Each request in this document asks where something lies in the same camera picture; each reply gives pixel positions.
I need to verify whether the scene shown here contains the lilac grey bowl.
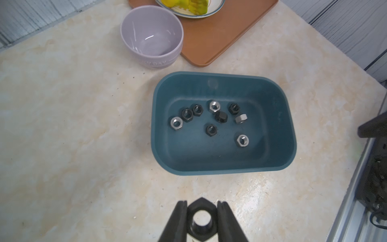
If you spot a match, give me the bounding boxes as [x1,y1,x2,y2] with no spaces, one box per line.
[120,5,184,69]

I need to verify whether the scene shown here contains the aluminium frame post right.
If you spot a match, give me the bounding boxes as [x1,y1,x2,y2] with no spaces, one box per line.
[327,100,387,242]

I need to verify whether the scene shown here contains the silver hex nut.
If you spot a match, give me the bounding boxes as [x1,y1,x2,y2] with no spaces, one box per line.
[170,117,183,131]
[209,100,221,114]
[235,114,248,124]
[236,134,250,147]

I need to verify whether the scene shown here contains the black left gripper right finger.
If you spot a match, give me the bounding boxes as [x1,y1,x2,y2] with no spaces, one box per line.
[217,201,248,242]

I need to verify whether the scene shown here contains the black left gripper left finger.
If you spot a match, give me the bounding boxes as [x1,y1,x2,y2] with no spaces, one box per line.
[158,201,187,242]

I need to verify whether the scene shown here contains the yellow banana bunch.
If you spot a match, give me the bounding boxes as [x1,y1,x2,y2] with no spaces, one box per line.
[161,0,209,15]

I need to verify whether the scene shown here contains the teal plastic storage box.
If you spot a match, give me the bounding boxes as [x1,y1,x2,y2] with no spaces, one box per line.
[151,72,297,175]

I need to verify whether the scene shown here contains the patterned ceramic plate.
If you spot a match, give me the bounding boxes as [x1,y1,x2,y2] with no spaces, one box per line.
[156,0,225,19]

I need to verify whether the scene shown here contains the black hex nut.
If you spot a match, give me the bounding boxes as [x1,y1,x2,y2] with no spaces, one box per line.
[206,124,218,137]
[181,108,193,123]
[187,198,217,242]
[192,104,203,117]
[228,103,240,116]
[215,111,228,124]

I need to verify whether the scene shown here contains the brown plastic tray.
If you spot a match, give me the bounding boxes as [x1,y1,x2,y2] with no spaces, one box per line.
[129,1,277,67]

